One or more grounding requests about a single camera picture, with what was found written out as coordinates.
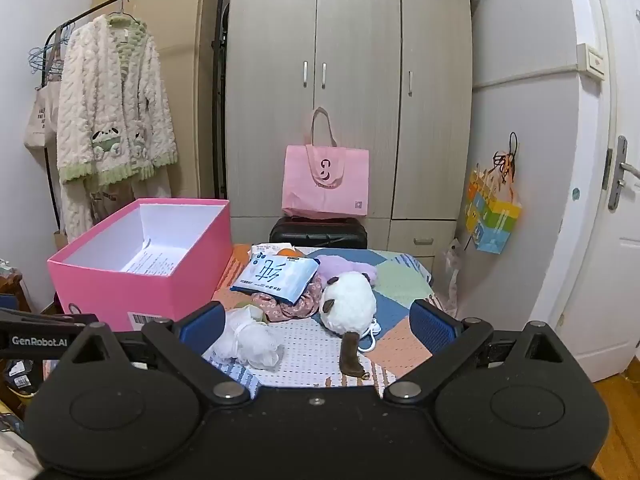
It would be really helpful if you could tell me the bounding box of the white mesh bath pouf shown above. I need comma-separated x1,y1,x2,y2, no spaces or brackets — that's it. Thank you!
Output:
212,304,284,370

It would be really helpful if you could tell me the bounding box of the white panda plush toy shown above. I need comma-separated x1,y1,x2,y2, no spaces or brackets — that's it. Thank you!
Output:
319,271,378,380

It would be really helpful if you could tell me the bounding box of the blue white tissue pack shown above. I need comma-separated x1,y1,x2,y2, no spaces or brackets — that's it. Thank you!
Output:
231,254,319,304

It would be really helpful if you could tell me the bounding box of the small white wipes pack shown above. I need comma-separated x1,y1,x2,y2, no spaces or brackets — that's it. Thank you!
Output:
250,243,305,259

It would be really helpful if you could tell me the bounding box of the purple plush toy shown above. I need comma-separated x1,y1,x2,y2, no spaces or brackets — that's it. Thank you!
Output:
314,255,378,287

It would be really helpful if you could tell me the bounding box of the printed paper sheet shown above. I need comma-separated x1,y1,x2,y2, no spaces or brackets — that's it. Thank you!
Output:
120,240,188,276

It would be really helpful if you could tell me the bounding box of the pink storage box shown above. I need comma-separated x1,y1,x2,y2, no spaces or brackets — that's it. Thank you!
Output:
48,198,233,332

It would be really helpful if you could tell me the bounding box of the patchwork quilt bedspread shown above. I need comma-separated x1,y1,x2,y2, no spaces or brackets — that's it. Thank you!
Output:
203,247,433,393

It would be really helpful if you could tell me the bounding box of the colourful paper gift bag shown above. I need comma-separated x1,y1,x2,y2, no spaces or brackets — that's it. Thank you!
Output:
464,131,522,255

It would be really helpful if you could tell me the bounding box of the white door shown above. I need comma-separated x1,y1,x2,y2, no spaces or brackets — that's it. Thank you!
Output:
530,0,639,382

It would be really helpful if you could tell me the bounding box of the black suitcase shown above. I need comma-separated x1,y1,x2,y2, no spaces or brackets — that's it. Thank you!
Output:
269,217,368,249

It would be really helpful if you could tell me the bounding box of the beige canvas tote bag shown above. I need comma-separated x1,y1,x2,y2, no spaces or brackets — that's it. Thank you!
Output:
23,27,63,150

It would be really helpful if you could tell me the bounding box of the pink tote bag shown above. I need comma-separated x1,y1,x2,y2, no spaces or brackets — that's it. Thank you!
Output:
281,106,370,220

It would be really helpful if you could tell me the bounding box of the cream fuzzy cardigan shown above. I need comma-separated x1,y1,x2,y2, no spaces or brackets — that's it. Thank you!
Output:
56,14,178,240

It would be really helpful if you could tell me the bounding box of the beige three-door wardrobe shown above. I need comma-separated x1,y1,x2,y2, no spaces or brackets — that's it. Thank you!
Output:
224,0,473,266

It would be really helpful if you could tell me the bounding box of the black clothes rack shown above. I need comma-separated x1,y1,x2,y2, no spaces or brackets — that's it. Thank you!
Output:
40,0,229,231

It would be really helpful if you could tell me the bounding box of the silver door handle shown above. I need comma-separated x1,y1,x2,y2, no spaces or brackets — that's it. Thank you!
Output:
608,136,639,212

